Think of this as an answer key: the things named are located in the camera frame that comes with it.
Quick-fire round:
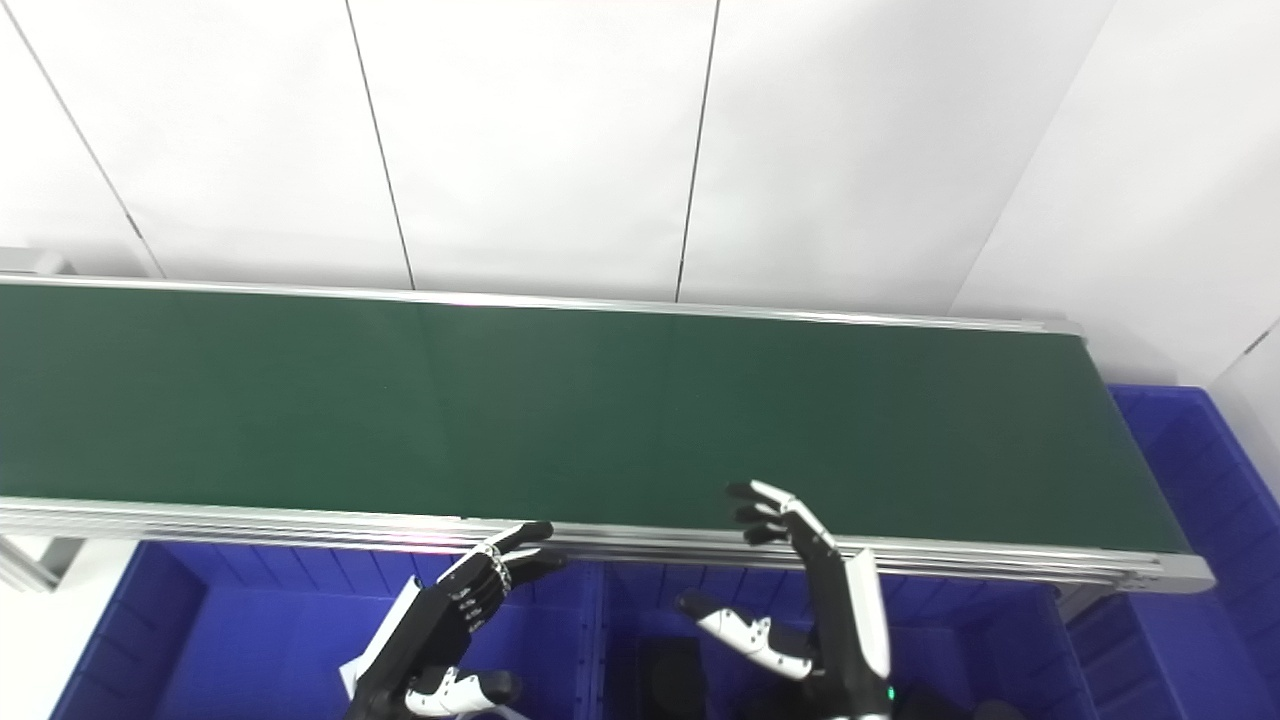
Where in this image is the blue plastic bin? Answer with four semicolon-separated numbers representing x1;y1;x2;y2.
1065;385;1280;720
50;540;606;720
595;560;1101;720

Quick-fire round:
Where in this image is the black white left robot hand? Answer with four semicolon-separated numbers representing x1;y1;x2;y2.
340;521;569;720

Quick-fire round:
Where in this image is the aluminium conveyor leg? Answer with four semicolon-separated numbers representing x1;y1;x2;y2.
0;535;86;593

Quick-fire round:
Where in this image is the black cylinder part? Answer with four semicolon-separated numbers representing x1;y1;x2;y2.
890;683;1026;720

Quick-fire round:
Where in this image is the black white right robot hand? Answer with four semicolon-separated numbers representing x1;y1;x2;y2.
675;480;893;720

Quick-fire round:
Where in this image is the green conveyor belt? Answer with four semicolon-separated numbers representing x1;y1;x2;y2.
0;283;1191;554
0;272;1216;596

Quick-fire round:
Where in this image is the grey conveyor end housing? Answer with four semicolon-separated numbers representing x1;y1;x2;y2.
0;247;71;276

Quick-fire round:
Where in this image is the black block part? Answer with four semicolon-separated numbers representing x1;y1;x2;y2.
638;638;709;720

